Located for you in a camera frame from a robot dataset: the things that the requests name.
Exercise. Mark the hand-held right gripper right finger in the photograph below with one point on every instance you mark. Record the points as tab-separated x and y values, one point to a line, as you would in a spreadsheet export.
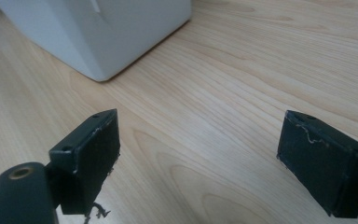
320	165

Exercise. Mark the white plastic storage box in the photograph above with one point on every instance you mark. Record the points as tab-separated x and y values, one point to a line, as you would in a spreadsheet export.
99	34

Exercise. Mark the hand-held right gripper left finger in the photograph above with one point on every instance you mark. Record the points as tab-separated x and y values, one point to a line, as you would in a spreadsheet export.
88	161

